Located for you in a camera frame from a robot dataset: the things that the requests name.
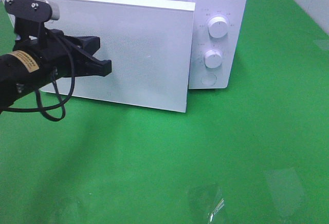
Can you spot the white microwave knob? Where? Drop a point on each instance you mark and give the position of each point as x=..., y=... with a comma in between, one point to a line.
x=218, y=27
x=213, y=59

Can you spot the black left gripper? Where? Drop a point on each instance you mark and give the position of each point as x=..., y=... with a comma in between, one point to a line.
x=59, y=55

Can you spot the white microwave oven body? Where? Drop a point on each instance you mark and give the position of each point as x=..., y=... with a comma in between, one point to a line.
x=218, y=0

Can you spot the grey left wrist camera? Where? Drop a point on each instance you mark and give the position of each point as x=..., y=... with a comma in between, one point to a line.
x=39, y=11

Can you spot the lower white microwave knob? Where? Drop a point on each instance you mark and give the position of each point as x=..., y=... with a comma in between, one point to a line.
x=213, y=59

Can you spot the white microwave door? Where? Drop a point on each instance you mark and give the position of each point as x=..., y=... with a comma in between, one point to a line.
x=148, y=42

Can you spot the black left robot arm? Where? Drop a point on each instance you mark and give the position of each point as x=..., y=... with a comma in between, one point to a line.
x=13, y=88

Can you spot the clear tape patch far right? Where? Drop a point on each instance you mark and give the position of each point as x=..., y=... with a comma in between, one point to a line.
x=322, y=44

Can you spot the upper white microwave knob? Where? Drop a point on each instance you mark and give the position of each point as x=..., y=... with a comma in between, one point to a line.
x=218, y=27

